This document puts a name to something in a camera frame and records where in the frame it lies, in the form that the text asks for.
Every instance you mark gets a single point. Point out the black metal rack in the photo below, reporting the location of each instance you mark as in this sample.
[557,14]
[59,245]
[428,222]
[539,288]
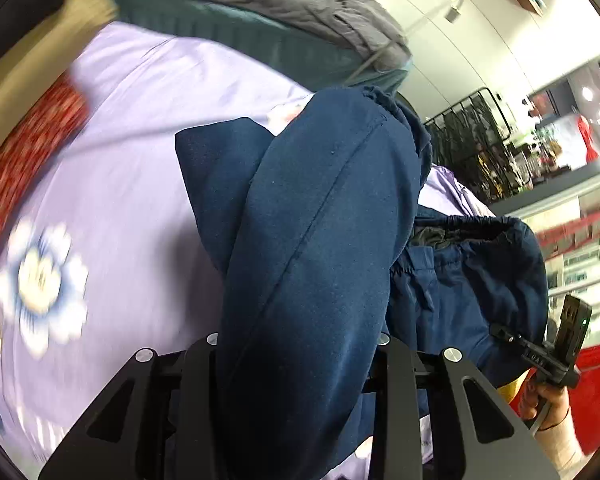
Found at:
[472,145]

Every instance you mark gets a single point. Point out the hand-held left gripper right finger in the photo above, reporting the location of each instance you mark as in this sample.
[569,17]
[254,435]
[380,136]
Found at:
[400,400]

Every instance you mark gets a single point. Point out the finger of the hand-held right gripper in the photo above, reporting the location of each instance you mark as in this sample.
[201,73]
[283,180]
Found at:
[507,337]

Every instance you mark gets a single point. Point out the bright red cloth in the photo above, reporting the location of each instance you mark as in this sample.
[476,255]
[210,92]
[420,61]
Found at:
[597,395]

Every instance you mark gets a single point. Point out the glass display counter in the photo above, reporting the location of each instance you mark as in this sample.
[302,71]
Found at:
[570,240]

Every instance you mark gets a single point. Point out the red floral cloth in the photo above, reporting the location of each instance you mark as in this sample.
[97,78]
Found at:
[25,160]

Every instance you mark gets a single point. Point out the red dress mannequin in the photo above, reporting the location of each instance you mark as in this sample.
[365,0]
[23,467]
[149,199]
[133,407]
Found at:
[587,135]

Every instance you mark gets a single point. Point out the tan rolled cloth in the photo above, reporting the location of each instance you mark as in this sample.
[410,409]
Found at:
[35,55]

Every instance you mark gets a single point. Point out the person's right hand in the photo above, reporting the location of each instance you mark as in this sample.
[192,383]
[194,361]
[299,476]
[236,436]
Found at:
[555,407]

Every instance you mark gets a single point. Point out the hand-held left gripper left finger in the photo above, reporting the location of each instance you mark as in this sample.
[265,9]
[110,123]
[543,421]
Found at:
[195,400]

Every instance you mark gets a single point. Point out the black quilted cloth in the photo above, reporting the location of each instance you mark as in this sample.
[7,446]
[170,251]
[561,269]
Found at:
[15,0]

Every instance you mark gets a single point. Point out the teal blue padded jacket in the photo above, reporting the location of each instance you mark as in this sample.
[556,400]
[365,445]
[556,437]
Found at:
[220,25]

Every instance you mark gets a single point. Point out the wall light fixture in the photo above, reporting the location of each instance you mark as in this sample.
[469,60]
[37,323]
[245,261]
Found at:
[455,7]

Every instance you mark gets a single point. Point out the person's right forearm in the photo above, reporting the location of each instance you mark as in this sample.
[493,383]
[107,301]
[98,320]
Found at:
[562,442]

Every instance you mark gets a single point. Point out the purple flower printed bed sheet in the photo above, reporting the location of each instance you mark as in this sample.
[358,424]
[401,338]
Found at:
[130,160]

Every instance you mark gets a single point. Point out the navy blue sweatpants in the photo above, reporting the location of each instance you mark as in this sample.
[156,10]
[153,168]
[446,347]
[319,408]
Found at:
[305,260]

